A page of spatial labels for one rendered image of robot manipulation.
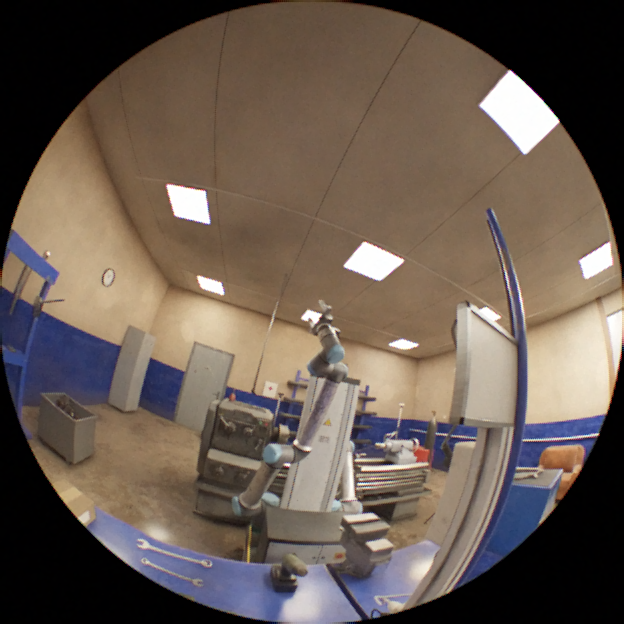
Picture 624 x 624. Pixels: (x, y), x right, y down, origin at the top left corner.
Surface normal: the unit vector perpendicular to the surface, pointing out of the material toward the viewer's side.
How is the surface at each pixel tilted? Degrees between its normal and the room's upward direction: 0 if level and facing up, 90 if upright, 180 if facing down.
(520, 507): 90
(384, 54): 180
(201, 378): 90
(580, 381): 90
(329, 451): 90
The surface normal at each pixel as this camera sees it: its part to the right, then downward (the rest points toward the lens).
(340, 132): -0.21, 0.90
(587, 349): -0.94, -0.29
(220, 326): 0.28, -0.32
